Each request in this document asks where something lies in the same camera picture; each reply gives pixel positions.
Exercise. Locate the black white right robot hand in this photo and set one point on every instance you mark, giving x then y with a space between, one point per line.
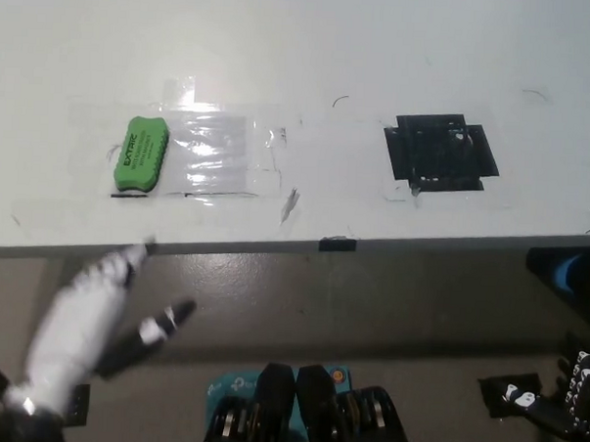
566 394

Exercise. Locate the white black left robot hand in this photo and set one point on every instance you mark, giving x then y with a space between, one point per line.
75 329

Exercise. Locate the green whiteboard eraser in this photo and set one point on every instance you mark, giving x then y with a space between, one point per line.
137 154

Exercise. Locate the black blue object under desk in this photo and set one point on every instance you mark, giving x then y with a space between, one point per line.
562 274

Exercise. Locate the black floor tape patch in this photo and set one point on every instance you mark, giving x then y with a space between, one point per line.
495 401

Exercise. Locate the small black floor plate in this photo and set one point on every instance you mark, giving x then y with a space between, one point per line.
78 405

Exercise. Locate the thin black tape strip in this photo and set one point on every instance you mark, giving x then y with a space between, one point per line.
128 195

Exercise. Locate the teal tp-link box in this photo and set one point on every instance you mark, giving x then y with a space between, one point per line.
236 380

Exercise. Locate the clear glossy tape sheet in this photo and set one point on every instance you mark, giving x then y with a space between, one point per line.
214 154

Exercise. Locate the small black tape piece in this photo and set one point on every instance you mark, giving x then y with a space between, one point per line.
338 244

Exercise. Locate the black tape square patch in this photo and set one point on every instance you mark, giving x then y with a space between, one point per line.
437 151

